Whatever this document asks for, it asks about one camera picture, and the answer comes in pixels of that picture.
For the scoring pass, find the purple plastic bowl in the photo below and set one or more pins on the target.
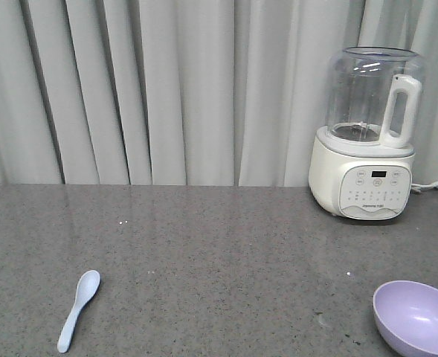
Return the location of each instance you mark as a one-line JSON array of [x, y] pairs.
[[406, 315]]

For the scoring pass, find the grey pleated curtain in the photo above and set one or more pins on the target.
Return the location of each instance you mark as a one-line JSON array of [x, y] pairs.
[[188, 92]]

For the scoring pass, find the white blender with glass jar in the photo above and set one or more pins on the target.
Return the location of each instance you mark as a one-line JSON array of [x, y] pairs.
[[361, 164]]

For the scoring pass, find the light blue plastic spoon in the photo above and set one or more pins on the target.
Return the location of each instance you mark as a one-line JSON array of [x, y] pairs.
[[87, 287]]

